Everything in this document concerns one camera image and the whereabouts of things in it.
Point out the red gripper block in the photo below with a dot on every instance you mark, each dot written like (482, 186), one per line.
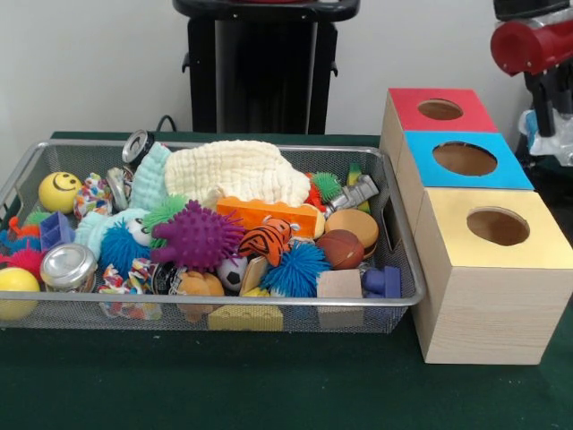
(533, 47)

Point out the clear plastic packet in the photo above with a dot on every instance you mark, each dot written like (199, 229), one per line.
(560, 141)

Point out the wooden box with three holes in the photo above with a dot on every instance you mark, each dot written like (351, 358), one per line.
(483, 305)

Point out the shallow clear mesh bin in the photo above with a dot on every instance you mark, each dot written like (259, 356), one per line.
(394, 296)

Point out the black chair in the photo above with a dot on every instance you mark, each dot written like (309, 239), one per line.
(528, 98)

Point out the toy hamburger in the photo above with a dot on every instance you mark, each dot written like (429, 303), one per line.
(352, 226)

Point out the purple toy block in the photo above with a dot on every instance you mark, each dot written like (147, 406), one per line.
(382, 282)

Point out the small brown basketball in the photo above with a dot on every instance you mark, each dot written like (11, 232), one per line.
(341, 249)

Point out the orange toy building block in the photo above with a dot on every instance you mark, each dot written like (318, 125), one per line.
(269, 213)

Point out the blue spiky ball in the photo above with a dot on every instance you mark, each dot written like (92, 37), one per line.
(297, 269)

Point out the cream knitted cloth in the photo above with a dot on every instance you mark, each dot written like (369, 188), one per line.
(237, 170)

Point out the purple spiky ball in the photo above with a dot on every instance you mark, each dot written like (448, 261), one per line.
(197, 237)

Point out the dark green table cloth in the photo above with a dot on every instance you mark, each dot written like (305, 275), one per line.
(269, 385)

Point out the green spiky ball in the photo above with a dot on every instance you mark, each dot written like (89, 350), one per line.
(166, 213)

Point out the yellow smiley face ball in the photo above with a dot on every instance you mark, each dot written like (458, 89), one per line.
(59, 192)

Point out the silver metal can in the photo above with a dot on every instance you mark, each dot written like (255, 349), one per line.
(68, 267)

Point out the plain yellow ball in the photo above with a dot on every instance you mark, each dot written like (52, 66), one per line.
(16, 292)

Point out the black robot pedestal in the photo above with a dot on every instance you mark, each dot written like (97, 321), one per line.
(260, 72)

